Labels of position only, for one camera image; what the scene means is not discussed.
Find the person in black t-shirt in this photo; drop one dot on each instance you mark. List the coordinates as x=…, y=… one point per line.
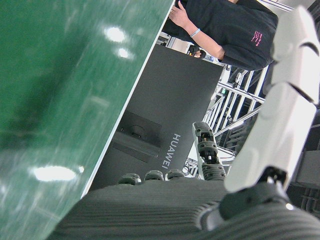
x=237, y=30

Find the black Huawei monitor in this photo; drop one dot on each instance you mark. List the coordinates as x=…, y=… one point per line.
x=175, y=87

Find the aluminium profile frame cell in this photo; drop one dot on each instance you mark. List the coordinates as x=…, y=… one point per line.
x=247, y=96

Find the right robot hand grey white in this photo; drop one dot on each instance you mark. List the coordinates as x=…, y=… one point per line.
x=150, y=212

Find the green table mat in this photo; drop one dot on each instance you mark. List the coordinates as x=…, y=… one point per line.
x=62, y=87

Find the silver wristband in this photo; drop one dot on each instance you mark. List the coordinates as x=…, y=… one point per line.
x=195, y=32

